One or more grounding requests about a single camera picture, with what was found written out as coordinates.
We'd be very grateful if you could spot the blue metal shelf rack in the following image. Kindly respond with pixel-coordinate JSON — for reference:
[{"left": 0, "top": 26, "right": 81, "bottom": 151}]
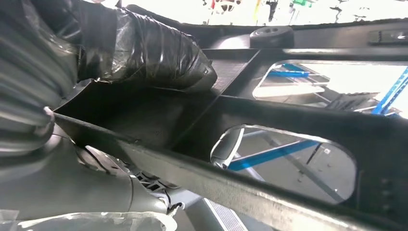
[{"left": 227, "top": 63, "right": 408, "bottom": 172}]

